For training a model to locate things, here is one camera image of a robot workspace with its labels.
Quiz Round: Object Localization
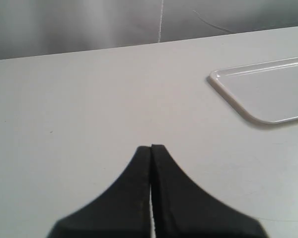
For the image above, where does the white plastic tray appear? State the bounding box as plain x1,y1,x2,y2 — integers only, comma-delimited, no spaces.
208,57,298,124

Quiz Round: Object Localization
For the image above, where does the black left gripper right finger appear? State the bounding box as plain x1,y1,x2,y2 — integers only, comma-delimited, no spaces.
150,145,268,238

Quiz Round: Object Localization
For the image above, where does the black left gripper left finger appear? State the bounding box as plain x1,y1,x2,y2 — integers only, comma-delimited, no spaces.
48,146,151,238

